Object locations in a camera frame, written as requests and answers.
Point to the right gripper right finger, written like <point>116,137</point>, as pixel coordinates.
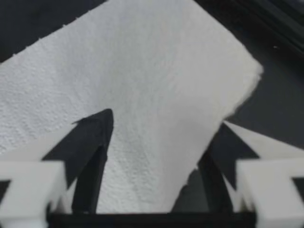
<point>261,171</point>

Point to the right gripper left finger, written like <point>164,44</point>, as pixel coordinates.
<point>88,142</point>

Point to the white paper towel sheet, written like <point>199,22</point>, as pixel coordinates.
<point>133,95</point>

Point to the black frame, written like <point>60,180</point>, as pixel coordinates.
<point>268,21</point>

